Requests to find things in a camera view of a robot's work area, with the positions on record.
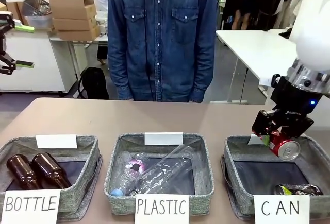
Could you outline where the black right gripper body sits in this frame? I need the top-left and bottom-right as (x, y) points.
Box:
(270, 75), (323, 122)

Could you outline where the red drink can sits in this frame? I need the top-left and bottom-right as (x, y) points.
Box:
(269, 130), (301, 162)

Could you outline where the dark crushed drink can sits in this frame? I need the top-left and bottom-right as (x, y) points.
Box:
(273, 183), (323, 197)

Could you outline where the brown glass bottle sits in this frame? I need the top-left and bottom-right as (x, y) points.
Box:
(30, 152), (73, 190)
(5, 154), (42, 191)

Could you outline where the large clear plastic bottle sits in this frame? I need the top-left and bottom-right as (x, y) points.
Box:
(128, 145), (195, 197)

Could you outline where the small blue-capped plastic bottle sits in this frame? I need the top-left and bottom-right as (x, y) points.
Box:
(109, 156), (156, 197)

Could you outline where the person left forearm denim sleeve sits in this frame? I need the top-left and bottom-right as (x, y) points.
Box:
(189, 48), (217, 104)

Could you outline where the person right forearm denim sleeve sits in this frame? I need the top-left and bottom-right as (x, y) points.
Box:
(107, 48), (135, 101)

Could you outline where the grey fabric basket can label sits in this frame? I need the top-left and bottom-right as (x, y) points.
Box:
(221, 134), (330, 221)

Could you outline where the white paper label CAN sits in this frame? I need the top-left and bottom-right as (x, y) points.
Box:
(253, 195), (311, 224)

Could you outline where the grey fabric basket plastic label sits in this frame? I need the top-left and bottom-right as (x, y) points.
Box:
(104, 132), (216, 216)

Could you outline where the grey fabric basket bottle label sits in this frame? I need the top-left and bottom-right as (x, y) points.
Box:
(0, 135), (103, 221)

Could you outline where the blank white card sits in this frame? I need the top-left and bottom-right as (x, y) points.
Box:
(247, 134), (267, 146)
(144, 132), (184, 146)
(35, 134), (78, 150)

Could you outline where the clear plastic storage bin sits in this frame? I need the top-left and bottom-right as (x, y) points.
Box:
(21, 0), (54, 28)

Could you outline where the small cardboard box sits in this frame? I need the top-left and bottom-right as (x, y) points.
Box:
(5, 1), (29, 26)

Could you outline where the open cardboard box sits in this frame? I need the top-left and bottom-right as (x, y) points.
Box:
(48, 0), (98, 20)

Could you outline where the white desk with legs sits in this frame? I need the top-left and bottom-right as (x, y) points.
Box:
(210, 29), (300, 104)

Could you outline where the black backpack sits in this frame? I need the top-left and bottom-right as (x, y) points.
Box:
(76, 66), (110, 100)

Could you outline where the white hanging garment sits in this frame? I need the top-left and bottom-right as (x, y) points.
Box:
(288, 0), (306, 29)

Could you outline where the bystander in black coat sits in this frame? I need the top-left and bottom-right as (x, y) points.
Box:
(256, 0), (294, 31)

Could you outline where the bystander in dark skirt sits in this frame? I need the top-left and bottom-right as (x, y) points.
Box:
(230, 0), (259, 31)

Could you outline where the person torso denim shirt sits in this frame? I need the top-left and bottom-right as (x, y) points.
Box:
(106, 0), (218, 104)

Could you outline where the white paper label PLASTIC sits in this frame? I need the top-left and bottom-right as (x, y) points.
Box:
(135, 194), (190, 224)

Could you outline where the white paper label BOTTLE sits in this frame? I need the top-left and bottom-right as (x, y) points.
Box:
(4, 189), (62, 224)

